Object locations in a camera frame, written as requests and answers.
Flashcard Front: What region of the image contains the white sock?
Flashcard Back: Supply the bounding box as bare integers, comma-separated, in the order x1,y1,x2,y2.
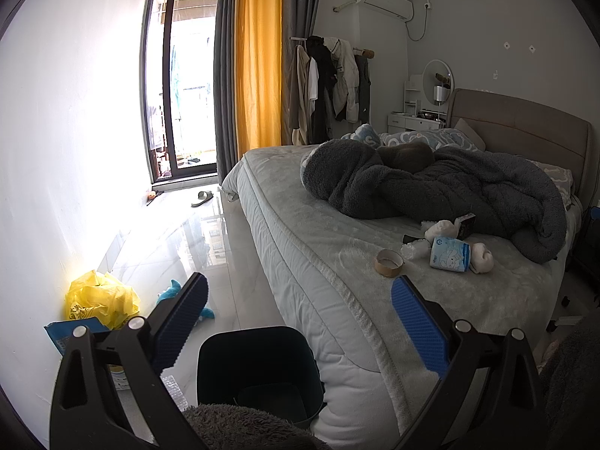
421,219,459,243
470,243,494,274

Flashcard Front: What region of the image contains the blue tissue pack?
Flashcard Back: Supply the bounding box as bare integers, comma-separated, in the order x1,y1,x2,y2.
429,237,471,272

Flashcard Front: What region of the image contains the bubble wrap piece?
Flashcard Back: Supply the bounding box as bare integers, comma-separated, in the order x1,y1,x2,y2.
400,239,431,261

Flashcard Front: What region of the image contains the cardboard tape roll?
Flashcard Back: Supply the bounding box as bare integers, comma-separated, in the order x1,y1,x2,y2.
374,249,404,278

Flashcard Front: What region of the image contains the black trash bin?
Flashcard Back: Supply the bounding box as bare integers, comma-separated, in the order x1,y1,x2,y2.
196,326,327,430

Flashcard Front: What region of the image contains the blue pet food bag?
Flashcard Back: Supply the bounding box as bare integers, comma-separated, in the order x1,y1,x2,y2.
45,317,109,356

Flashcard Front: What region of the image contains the flat bubble wrap sheet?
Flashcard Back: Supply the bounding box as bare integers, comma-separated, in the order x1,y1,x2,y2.
160,375,189,411

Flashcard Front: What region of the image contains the yellow plastic bag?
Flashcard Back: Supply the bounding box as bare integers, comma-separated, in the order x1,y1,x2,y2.
64,270,140,329

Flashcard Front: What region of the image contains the blue plush toy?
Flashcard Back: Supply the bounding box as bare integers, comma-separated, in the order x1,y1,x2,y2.
156,279,216,322

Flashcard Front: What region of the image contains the dark grey fleece blanket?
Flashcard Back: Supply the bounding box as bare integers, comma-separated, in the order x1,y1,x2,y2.
301,139,567,264

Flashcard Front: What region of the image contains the grey slipper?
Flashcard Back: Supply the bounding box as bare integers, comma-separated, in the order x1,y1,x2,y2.
190,191,214,208

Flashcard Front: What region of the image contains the brown plush pillow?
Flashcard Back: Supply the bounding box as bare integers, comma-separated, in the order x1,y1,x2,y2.
377,141,434,174

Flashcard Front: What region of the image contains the patterned blue grey duvet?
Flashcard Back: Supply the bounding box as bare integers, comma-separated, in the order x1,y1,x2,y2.
342,124,484,152

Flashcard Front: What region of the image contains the grey bed headboard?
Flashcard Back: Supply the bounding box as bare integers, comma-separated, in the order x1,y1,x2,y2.
447,88,599,208

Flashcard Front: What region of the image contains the white vanity table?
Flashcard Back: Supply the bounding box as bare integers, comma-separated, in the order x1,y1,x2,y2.
387,74,443,134

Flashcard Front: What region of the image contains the round vanity mirror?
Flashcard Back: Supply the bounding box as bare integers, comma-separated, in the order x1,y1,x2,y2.
422,59,454,105

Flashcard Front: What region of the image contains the clothes rack with garments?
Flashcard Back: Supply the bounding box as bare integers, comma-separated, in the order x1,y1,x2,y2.
290,36,374,145

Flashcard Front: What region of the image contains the grey curtain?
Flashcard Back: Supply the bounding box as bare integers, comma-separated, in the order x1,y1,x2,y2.
214,0,238,184

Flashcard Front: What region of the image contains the white air conditioner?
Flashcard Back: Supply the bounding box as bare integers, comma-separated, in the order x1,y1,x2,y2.
355,0,414,21

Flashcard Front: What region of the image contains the yellow curtain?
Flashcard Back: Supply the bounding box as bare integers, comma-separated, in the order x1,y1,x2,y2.
234,0,283,156

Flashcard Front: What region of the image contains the window with dark frame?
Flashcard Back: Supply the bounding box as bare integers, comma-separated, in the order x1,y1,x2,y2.
142,0,218,183

